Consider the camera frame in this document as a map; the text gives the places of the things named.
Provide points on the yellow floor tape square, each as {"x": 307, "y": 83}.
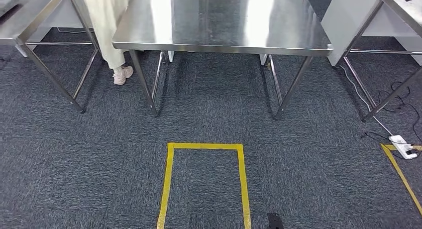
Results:
{"x": 399, "y": 174}
{"x": 244, "y": 188}

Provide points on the person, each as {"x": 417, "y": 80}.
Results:
{"x": 105, "y": 23}

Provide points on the black right robot foot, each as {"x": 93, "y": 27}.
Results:
{"x": 275, "y": 221}

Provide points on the white partition board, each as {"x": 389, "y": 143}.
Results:
{"x": 343, "y": 19}
{"x": 62, "y": 16}

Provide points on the white power strip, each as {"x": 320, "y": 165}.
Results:
{"x": 403, "y": 147}

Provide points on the stainless steel workbench table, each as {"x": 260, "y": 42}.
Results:
{"x": 214, "y": 19}
{"x": 402, "y": 10}
{"x": 33, "y": 23}

